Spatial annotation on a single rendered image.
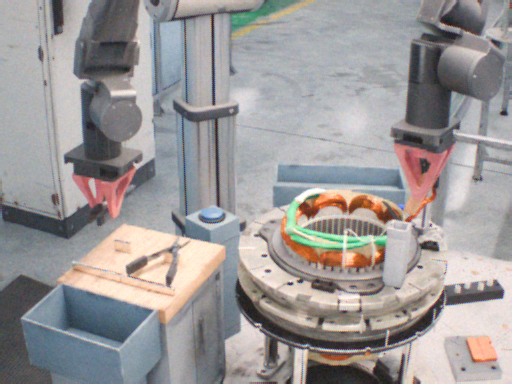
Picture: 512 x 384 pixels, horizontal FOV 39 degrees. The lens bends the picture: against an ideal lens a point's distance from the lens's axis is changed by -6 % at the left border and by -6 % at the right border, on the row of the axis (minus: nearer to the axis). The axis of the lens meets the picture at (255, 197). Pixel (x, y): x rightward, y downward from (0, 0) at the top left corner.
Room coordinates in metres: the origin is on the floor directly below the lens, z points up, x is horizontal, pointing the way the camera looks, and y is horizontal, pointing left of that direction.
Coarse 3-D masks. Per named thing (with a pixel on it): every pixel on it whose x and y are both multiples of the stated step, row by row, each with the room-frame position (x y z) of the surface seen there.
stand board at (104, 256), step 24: (144, 240) 1.06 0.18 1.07; (168, 240) 1.06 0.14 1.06; (192, 240) 1.06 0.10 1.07; (96, 264) 0.98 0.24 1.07; (120, 264) 0.98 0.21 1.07; (168, 264) 0.99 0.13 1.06; (192, 264) 0.99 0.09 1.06; (216, 264) 1.01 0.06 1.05; (96, 288) 0.91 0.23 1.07; (120, 288) 0.92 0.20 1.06; (192, 288) 0.94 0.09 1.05; (168, 312) 0.87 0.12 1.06
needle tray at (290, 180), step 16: (288, 176) 1.37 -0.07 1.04; (304, 176) 1.37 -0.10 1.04; (320, 176) 1.36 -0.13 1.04; (336, 176) 1.36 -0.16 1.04; (352, 176) 1.36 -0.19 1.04; (368, 176) 1.36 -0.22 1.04; (384, 176) 1.35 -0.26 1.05; (400, 176) 1.32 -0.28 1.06; (288, 192) 1.26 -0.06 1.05; (368, 192) 1.25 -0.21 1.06; (384, 192) 1.25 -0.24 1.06; (400, 192) 1.25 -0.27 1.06
